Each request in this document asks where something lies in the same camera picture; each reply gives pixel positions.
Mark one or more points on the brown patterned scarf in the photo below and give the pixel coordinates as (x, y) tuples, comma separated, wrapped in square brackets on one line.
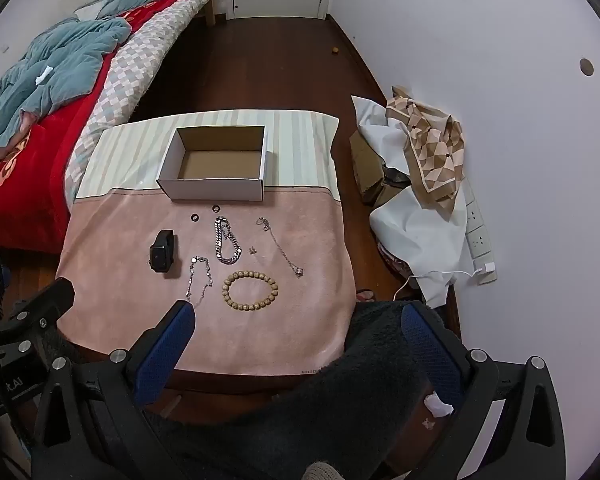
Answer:
[(430, 150)]

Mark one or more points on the bed with red blanket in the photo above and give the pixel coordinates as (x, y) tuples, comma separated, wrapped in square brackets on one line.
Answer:
[(30, 185)]

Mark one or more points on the white charger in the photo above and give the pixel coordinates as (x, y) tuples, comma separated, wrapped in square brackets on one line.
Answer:
[(489, 267)]

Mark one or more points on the black smartwatch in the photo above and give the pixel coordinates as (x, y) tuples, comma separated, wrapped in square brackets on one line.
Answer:
[(160, 255)]

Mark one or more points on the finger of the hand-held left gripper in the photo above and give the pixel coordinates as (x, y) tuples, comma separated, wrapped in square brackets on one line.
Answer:
[(50, 302)]

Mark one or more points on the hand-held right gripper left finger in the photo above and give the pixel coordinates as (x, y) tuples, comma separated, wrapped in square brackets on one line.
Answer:
[(165, 355)]

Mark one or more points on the blue quilt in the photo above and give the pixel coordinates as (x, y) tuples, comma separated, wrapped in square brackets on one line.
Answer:
[(65, 75)]

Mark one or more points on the round wall hole cover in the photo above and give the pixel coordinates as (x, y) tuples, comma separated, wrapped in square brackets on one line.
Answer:
[(586, 66)]

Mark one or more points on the white power strip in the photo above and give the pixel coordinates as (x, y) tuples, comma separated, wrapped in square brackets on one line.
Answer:
[(477, 242)]

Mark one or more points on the wooden bed frame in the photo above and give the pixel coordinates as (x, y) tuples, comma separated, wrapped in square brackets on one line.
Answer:
[(216, 7)]

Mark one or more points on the checked bed quilt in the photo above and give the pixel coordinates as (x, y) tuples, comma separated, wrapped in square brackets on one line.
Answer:
[(130, 75)]

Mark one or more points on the white cardboard box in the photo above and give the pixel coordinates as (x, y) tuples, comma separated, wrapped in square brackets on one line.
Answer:
[(220, 165)]

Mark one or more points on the brown cardboard box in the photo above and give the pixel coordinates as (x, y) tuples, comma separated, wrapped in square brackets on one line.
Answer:
[(367, 165)]

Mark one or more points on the slipper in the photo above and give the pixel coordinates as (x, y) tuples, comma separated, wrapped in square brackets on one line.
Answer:
[(365, 294)]

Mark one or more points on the white quilt tag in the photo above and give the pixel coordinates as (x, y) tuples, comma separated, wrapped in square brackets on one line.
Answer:
[(44, 75)]

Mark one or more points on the white tissue scrap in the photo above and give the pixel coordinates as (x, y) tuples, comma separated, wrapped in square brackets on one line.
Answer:
[(437, 405)]

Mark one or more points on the pink and striped cloth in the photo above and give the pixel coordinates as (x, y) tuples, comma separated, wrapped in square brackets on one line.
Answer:
[(130, 310)]

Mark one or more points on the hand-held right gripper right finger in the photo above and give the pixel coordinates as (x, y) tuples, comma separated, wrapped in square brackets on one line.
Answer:
[(432, 355)]

